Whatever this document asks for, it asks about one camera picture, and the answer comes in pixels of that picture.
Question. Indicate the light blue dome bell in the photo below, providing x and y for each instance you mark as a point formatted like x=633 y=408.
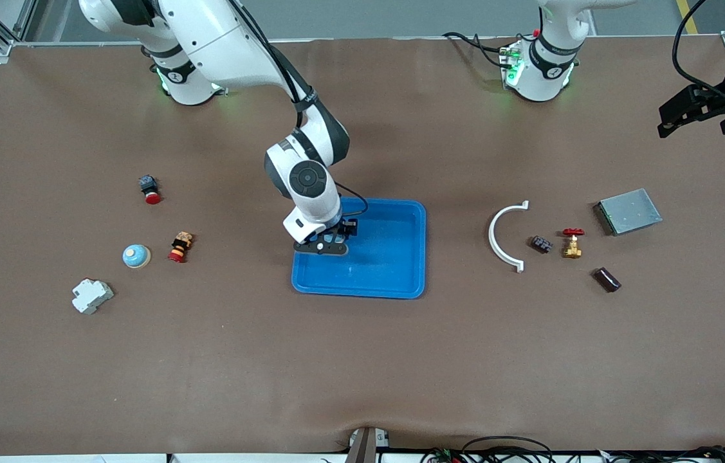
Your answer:
x=136 y=256

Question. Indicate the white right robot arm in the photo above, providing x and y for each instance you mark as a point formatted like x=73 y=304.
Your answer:
x=220 y=45

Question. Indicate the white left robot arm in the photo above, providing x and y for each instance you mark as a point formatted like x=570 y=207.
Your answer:
x=545 y=64

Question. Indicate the blue plastic tray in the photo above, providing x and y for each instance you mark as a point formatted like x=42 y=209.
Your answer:
x=388 y=257

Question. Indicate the silver metal box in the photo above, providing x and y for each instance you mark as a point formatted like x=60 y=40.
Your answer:
x=629 y=212

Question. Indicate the red emergency stop orange body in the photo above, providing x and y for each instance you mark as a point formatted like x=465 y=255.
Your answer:
x=180 y=247

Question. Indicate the red pushbutton black body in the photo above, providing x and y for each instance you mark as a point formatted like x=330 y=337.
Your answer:
x=150 y=188

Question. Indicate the small black terminal block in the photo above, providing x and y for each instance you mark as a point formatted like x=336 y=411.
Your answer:
x=541 y=244

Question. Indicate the white circuit breaker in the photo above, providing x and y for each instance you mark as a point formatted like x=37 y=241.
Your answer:
x=92 y=296

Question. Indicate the white curved bracket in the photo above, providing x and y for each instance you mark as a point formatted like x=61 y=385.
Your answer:
x=491 y=236

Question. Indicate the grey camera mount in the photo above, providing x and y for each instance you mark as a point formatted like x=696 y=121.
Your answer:
x=365 y=450

